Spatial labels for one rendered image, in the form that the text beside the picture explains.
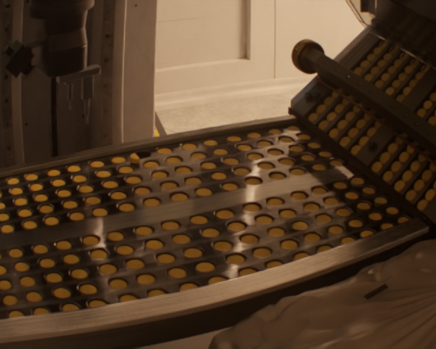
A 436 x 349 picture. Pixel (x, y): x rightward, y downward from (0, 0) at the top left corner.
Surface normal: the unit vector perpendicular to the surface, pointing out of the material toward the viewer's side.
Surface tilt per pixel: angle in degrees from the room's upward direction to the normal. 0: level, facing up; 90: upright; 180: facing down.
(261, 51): 90
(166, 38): 90
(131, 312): 0
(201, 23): 90
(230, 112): 0
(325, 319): 29
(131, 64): 90
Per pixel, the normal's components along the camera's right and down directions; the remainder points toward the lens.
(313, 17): 0.43, 0.42
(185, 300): 0.02, -0.89
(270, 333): -0.13, -0.59
